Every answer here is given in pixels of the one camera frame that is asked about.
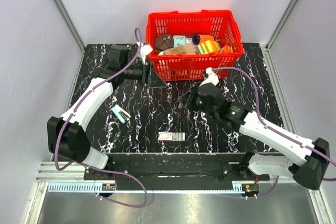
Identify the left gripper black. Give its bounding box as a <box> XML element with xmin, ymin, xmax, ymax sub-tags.
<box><xmin>122</xmin><ymin>59</ymin><xmax>166</xmax><ymax>89</ymax></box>

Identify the light blue stapler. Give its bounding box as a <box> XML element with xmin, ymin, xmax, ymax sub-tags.
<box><xmin>111</xmin><ymin>105</ymin><xmax>131</xmax><ymax>124</ymax></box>

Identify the red white staple box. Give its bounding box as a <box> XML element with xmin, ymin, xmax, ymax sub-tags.
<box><xmin>158</xmin><ymin>132</ymin><xmax>185</xmax><ymax>142</ymax></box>

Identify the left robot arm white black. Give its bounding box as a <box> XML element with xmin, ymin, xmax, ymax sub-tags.
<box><xmin>47</xmin><ymin>42</ymin><xmax>165</xmax><ymax>180</ymax></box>

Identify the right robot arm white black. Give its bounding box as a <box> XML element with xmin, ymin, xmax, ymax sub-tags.
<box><xmin>178</xmin><ymin>68</ymin><xmax>332</xmax><ymax>190</ymax></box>

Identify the brown round item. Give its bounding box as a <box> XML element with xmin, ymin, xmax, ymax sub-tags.
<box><xmin>155</xmin><ymin>34</ymin><xmax>174</xmax><ymax>51</ymax></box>

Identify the teal small box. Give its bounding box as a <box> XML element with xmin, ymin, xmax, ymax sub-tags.
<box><xmin>173</xmin><ymin>35</ymin><xmax>186</xmax><ymax>47</ymax></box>

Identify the brown cardboard box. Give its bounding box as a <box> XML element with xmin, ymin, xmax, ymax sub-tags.
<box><xmin>159</xmin><ymin>44</ymin><xmax>195</xmax><ymax>55</ymax></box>

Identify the red plastic basket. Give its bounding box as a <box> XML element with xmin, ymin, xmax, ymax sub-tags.
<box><xmin>146</xmin><ymin>10</ymin><xmax>244</xmax><ymax>81</ymax></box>

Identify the yellow green striped package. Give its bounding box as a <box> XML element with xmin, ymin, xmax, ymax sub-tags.
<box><xmin>197</xmin><ymin>40</ymin><xmax>221</xmax><ymax>54</ymax></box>

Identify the orange bottle blue cap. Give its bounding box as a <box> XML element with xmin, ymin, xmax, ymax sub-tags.
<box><xmin>192</xmin><ymin>34</ymin><xmax>215</xmax><ymax>45</ymax></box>

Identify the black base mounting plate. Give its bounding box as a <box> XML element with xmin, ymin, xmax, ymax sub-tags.
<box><xmin>83</xmin><ymin>153</ymin><xmax>270</xmax><ymax>183</ymax></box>

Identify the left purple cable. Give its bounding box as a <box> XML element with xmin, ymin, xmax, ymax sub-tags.
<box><xmin>54</xmin><ymin>27</ymin><xmax>149</xmax><ymax>208</ymax></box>

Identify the purple cable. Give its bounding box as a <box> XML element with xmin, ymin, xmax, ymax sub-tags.
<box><xmin>211</xmin><ymin>66</ymin><xmax>336</xmax><ymax>199</ymax></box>
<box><xmin>54</xmin><ymin>27</ymin><xmax>149</xmax><ymax>208</ymax></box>

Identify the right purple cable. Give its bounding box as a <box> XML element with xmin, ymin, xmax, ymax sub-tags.
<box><xmin>211</xmin><ymin>66</ymin><xmax>336</xmax><ymax>199</ymax></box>

